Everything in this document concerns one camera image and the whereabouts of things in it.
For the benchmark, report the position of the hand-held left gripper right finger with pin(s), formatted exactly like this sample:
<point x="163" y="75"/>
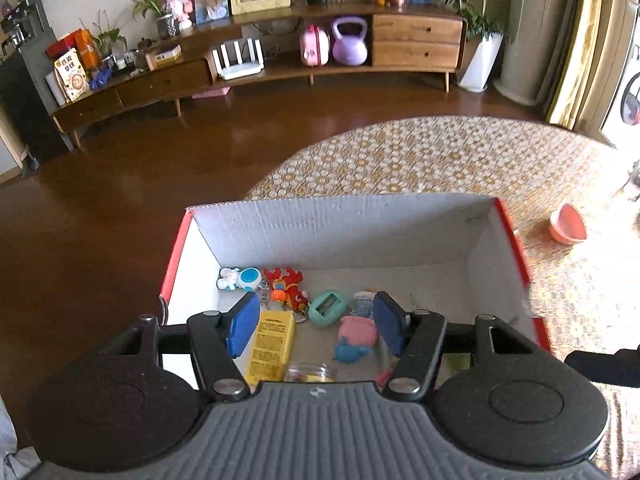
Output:
<point x="390" y="327"/>

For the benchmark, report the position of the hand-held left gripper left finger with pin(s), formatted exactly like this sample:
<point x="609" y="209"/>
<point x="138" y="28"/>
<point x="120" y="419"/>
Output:
<point x="242" y="330"/>

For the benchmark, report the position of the yellow box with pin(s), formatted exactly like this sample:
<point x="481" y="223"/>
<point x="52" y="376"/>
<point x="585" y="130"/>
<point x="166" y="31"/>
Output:
<point x="272" y="345"/>

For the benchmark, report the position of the white bottle with green label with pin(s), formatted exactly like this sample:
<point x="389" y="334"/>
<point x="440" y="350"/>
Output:
<point x="457" y="362"/>

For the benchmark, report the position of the red and white cardboard box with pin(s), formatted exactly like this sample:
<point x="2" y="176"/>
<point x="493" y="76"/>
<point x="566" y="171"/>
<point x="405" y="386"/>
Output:
<point x="350" y="230"/>

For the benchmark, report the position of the pink and blue plush toy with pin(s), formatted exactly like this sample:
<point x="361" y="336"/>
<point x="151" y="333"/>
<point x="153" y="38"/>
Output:
<point x="357" y="335"/>

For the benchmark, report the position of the small white toy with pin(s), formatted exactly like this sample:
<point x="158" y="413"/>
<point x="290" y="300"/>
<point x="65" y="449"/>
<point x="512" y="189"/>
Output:
<point x="362" y="304"/>

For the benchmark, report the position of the small pink toy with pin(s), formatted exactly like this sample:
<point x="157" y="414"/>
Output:
<point x="384" y="377"/>

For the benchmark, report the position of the small jar with colourful contents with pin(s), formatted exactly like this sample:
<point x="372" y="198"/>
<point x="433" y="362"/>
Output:
<point x="310" y="374"/>

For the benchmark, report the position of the pink bowl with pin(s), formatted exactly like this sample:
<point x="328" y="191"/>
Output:
<point x="567" y="225"/>

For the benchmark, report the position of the flat pink box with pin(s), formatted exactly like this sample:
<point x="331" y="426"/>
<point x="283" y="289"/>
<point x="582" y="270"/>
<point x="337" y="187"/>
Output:
<point x="211" y="92"/>

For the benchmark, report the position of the white router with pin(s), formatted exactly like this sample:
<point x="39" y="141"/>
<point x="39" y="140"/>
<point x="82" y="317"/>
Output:
<point x="240" y="62"/>

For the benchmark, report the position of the potted tree in white planter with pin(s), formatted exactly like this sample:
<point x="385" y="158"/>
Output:
<point x="480" y="65"/>

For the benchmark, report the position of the bicycle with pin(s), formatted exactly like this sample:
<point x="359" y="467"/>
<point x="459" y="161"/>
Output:
<point x="631" y="90"/>

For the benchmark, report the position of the purple kettlebell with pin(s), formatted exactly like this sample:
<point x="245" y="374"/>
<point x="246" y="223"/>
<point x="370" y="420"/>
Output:
<point x="350" y="47"/>

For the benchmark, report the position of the small wooden box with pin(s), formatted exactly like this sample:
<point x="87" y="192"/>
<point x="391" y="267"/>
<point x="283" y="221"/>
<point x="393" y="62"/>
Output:
<point x="164" y="56"/>

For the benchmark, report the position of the long wooden console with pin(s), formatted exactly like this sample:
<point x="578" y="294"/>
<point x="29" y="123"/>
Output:
<point x="415" y="42"/>

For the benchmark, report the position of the pink toy case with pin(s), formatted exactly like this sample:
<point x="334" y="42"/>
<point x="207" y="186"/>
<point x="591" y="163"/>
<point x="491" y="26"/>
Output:
<point x="314" y="47"/>

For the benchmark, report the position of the beige snack bag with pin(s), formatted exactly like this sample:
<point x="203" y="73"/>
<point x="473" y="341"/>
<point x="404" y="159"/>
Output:
<point x="72" y="77"/>

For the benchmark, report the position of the dark tall cabinet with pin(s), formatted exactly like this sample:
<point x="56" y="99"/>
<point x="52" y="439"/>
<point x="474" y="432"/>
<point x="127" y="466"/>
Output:
<point x="25" y="105"/>

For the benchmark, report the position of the potted plant in grey pot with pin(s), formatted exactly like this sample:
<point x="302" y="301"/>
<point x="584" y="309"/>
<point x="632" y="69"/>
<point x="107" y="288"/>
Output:
<point x="167" y="25"/>

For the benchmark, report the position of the yellow curtain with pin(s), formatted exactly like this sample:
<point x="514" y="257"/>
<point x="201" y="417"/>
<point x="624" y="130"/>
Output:
<point x="580" y="50"/>

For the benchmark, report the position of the thin leafy potted plant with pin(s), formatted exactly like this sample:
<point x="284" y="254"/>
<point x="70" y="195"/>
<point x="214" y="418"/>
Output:
<point x="107" y="40"/>

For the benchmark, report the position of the beige standing air conditioner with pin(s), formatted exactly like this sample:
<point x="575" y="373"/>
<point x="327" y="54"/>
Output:
<point x="537" y="35"/>

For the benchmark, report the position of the orange box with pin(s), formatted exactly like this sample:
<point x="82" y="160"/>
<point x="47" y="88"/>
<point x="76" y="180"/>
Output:
<point x="75" y="47"/>

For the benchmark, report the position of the black coffee machine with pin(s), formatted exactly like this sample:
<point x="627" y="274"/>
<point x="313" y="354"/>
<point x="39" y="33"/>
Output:
<point x="20" y="25"/>

